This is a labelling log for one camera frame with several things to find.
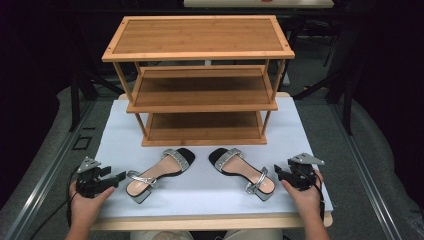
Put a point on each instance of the metal floor rail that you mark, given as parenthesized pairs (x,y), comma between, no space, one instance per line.
(366,173)
(40,186)

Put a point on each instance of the wooden three-tier shoe rack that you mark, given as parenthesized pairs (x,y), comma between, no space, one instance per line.
(200,36)

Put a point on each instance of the person's right leg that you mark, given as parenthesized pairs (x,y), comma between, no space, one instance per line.
(253,235)

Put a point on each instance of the black metal stand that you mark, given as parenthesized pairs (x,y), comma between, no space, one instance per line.
(348,106)
(75,100)

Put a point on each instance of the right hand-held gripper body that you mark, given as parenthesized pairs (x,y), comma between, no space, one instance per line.
(301,175)

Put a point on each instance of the person's right hand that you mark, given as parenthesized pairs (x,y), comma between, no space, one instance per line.
(310,201)

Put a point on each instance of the white table mat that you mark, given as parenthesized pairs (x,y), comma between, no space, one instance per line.
(206,196)

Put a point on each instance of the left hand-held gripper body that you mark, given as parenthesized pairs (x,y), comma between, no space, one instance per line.
(88,181)

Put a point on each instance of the person's left leg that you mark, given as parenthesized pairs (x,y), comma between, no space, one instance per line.
(160,236)

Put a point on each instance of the person's leg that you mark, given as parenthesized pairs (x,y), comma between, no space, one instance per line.
(160,236)
(253,235)

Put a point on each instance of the person's left hand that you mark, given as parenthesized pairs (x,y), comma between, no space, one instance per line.
(83,210)

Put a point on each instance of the light wooden table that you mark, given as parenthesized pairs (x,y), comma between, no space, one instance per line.
(206,224)

